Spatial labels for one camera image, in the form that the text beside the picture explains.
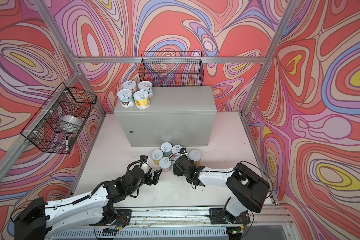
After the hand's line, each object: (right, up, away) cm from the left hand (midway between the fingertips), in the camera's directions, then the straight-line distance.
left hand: (157, 168), depth 81 cm
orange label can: (+10, +9, +12) cm, 18 cm away
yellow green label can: (+22, +5, +8) cm, 24 cm away
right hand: (+13, -2, +9) cm, 16 cm away
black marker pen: (-43, +13, -9) cm, 46 cm away
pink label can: (+4, +1, +6) cm, 7 cm away
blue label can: (+4, +10, +12) cm, 16 cm away
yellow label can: (-2, +5, +9) cm, 11 cm away
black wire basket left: (-50, +22, -8) cm, 55 cm away
